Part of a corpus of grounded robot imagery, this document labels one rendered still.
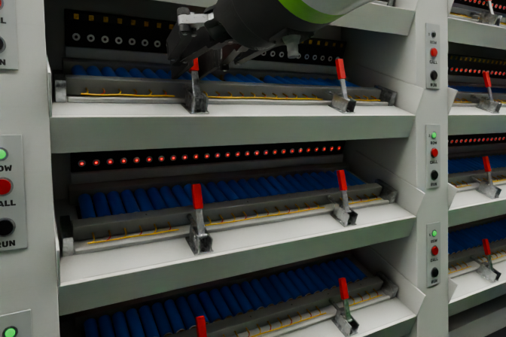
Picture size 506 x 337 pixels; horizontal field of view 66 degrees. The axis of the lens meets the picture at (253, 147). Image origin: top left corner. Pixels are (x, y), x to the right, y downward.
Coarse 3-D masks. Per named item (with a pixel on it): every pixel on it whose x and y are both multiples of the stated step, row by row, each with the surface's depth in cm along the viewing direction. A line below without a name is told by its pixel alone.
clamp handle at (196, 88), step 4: (196, 60) 54; (196, 64) 54; (192, 68) 53; (196, 68) 54; (192, 72) 53; (196, 72) 54; (192, 76) 53; (196, 76) 54; (192, 80) 53; (196, 80) 53; (192, 84) 53; (196, 84) 53; (192, 88) 53; (196, 88) 53; (196, 92) 53
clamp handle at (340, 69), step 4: (336, 60) 67; (340, 60) 67; (336, 64) 67; (340, 64) 67; (340, 68) 66; (340, 72) 66; (344, 72) 67; (340, 76) 66; (344, 76) 67; (340, 80) 66; (344, 80) 67; (340, 84) 66; (344, 84) 66; (344, 88) 66; (344, 92) 66; (344, 96) 66
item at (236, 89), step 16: (80, 80) 50; (96, 80) 51; (112, 80) 52; (128, 80) 53; (144, 80) 54; (160, 80) 56; (176, 80) 57; (208, 80) 60; (144, 96) 53; (176, 96) 57; (208, 96) 58; (224, 96) 61; (240, 96) 62; (256, 96) 64; (272, 96) 65; (288, 96) 67; (304, 96) 68; (320, 96) 70; (352, 96) 74; (368, 96) 76
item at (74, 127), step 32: (256, 64) 75; (288, 64) 78; (64, 96) 48; (96, 96) 52; (128, 96) 54; (160, 96) 57; (384, 96) 77; (416, 96) 72; (64, 128) 44; (96, 128) 46; (128, 128) 48; (160, 128) 50; (192, 128) 52; (224, 128) 54; (256, 128) 57; (288, 128) 60; (320, 128) 63; (352, 128) 66; (384, 128) 70
